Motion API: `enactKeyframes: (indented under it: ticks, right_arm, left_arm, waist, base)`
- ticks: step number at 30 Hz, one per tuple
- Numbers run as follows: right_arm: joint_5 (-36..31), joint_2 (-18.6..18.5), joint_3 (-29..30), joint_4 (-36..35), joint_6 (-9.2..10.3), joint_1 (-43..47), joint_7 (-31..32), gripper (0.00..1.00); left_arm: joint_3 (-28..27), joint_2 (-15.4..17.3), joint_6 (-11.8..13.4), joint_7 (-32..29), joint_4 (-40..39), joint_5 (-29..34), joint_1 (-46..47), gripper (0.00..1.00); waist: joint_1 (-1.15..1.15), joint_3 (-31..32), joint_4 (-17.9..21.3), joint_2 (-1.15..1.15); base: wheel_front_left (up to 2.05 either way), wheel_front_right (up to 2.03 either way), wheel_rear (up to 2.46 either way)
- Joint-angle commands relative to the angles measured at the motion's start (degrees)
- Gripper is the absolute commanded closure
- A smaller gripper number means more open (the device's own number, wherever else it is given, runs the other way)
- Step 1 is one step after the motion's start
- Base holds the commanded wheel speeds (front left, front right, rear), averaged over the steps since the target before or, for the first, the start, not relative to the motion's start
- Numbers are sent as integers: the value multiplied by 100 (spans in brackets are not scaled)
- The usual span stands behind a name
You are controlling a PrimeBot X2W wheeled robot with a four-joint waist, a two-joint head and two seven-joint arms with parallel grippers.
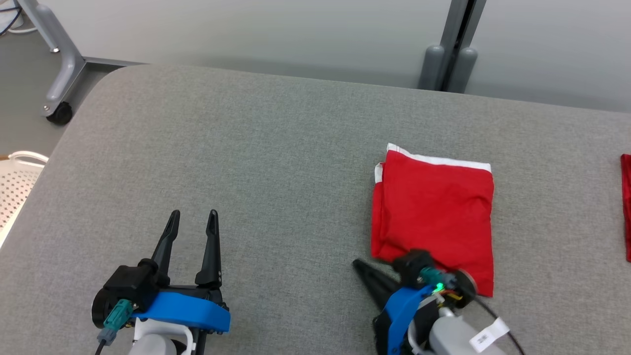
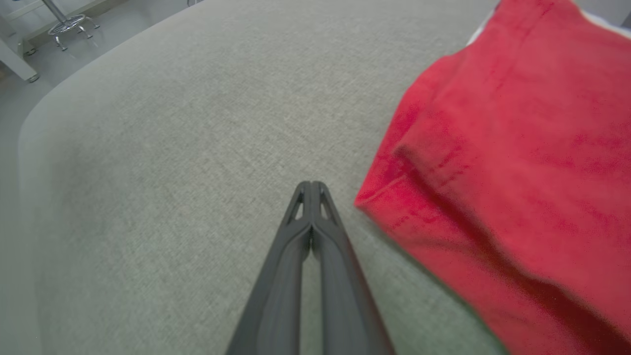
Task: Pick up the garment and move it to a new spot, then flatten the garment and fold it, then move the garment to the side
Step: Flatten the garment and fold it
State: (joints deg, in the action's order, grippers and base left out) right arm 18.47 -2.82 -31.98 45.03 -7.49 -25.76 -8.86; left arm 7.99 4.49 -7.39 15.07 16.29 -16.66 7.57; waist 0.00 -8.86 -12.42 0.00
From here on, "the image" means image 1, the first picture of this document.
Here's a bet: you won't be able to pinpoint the grey partition joining post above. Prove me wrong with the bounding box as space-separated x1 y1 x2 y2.
417 0 488 94

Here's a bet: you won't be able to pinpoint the teal camera connector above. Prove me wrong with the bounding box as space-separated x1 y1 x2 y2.
97 299 135 345
419 266 447 292

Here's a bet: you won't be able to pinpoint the grey fabric padded bench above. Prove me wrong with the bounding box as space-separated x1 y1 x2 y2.
0 63 631 355

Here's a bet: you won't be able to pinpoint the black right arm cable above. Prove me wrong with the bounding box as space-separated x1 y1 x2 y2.
473 296 526 355

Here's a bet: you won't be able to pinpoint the teal left camera connector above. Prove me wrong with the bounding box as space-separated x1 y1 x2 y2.
97 299 135 345

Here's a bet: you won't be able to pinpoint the white right cable label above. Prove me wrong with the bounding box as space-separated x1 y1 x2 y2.
471 317 510 352

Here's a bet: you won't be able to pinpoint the cream perforated laundry basket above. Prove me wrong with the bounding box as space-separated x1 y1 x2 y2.
0 151 49 247

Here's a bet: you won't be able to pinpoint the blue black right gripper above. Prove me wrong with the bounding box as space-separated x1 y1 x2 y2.
353 260 434 355

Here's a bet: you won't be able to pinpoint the grey wheeled stand leg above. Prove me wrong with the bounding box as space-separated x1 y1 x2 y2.
16 0 148 125

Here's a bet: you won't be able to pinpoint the red shorts white trim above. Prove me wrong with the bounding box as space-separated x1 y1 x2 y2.
371 143 495 298

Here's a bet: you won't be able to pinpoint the teal right camera connector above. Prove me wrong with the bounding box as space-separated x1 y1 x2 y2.
419 266 447 292

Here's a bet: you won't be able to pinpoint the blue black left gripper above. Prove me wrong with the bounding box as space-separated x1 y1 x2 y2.
133 210 231 333

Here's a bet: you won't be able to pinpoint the red basketball jersey white sleeves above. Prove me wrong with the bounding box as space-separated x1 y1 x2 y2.
620 154 631 263

